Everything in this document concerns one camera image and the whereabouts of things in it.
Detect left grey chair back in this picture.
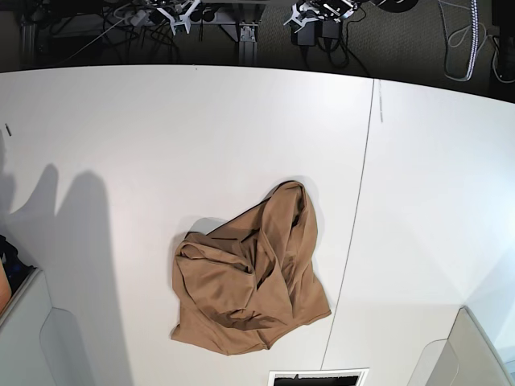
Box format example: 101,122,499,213
1,269,96,385

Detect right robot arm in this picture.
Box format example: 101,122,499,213
149,0,201,35

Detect grey chair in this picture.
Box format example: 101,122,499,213
408,306,514,386
1,269,96,385

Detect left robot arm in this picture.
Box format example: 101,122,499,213
283,0,362,33

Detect right grey chair back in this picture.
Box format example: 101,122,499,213
408,306,514,386

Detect aluminium table frame post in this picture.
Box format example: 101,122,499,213
237,23,258,67

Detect white framed floor vent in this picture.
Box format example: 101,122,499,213
267,368,369,386

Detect black power adapter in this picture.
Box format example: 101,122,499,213
292,21,319,47

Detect brown t-shirt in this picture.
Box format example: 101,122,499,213
171,181,331,355

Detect white power strip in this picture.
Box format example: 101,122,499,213
113,9,151,27

